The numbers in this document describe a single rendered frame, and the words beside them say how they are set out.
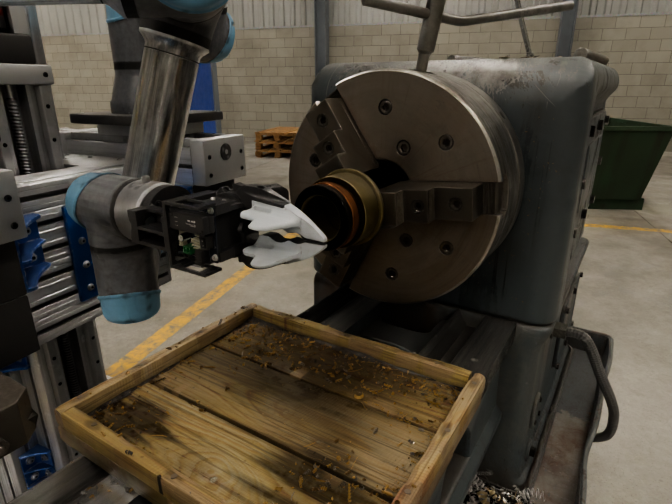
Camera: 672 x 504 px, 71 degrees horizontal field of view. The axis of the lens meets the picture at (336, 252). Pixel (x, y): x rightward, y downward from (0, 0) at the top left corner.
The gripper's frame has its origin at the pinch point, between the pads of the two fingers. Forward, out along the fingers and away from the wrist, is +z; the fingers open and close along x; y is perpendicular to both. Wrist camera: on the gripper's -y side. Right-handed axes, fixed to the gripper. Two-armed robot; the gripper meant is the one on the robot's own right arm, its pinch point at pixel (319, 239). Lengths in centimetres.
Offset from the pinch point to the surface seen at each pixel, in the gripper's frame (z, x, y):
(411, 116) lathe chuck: 0.6, 10.5, -19.3
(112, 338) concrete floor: -185, -108, -81
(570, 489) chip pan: 25, -54, -41
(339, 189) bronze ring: -1.4, 3.7, -5.9
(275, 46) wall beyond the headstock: -713, 94, -869
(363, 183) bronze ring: -0.7, 3.7, -10.0
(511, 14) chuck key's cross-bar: 7.5, 22.9, -34.1
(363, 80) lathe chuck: -6.2, 14.7, -19.3
